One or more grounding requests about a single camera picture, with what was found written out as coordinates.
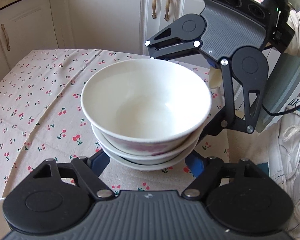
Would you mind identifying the white quilted jacket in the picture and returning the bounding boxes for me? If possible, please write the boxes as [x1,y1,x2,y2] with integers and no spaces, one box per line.
[227,89,300,240]

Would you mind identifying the white bowl with pink flowers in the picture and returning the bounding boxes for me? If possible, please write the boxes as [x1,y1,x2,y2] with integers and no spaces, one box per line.
[81,59,211,153]
[91,125,204,161]
[99,139,199,172]

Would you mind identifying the cherry print tablecloth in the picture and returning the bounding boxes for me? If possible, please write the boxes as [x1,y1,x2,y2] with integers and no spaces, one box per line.
[0,49,230,198]

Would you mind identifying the black cable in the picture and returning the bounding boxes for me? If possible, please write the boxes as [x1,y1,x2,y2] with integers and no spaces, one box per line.
[261,103,294,117]

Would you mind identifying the white kitchen cabinets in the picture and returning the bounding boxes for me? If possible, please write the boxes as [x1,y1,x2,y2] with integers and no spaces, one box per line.
[0,0,204,80]

